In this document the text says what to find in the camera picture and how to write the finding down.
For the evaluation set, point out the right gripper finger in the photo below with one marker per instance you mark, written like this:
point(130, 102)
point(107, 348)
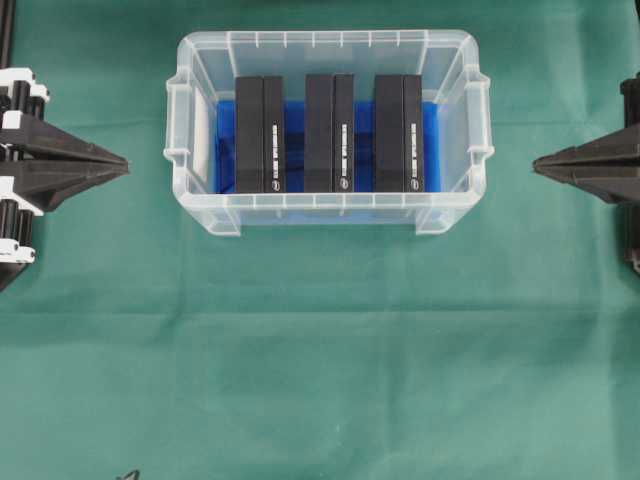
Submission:
point(619, 146)
point(614, 185)

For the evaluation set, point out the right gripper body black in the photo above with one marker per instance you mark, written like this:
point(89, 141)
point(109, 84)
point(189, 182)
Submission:
point(630, 91)

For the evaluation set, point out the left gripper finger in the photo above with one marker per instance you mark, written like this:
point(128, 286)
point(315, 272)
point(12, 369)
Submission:
point(47, 187)
point(42, 140)

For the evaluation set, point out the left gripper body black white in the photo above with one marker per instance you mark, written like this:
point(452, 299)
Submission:
point(20, 95)

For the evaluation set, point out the black camera box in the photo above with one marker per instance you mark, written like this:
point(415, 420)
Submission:
point(399, 134)
point(260, 135)
point(329, 145)

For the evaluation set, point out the blue liner in case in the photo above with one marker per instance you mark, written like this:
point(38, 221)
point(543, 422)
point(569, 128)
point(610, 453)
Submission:
point(223, 165)

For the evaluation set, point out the clear plastic storage case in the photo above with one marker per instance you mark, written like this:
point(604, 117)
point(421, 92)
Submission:
point(208, 64)

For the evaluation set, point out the green table cloth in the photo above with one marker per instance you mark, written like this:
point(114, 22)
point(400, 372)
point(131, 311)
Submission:
point(505, 348)

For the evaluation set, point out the small black object bottom edge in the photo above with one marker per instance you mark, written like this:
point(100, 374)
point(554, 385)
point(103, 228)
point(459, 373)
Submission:
point(132, 475)

